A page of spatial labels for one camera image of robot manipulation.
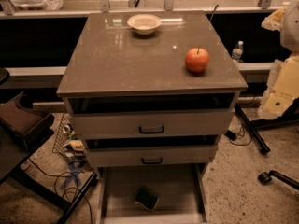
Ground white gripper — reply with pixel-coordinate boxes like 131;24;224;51
258;54;299;120

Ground green yellow sponge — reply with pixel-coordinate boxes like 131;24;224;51
135;187;159;211

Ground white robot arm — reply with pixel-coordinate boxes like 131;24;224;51
258;0;299;120

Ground top grey drawer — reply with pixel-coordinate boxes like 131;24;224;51
69;93;235;140

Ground grey drawer cabinet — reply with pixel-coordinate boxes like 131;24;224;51
56;10;249;179

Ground middle grey drawer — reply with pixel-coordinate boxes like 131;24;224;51
86;135;219;167

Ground bottom open grey drawer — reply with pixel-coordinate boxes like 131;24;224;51
96;164;208;224

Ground clear water bottle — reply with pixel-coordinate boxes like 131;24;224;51
232;41;244;62

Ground black table leg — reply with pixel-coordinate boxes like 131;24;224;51
235;104;270;155

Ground red apple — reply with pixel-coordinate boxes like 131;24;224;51
185;48;209;73

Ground black office chair caster leg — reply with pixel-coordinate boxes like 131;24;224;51
258;170;299;190

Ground white bowl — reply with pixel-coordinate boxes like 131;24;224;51
127;14;162;35

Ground blue tape strips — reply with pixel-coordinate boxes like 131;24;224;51
60;161;85;189

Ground dark brown chair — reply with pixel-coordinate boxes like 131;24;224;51
0;92;54;183

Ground wire mesh basket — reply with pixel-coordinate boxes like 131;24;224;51
52;114;73;155

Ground black floor cable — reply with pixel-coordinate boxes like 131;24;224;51
28;158;93;224

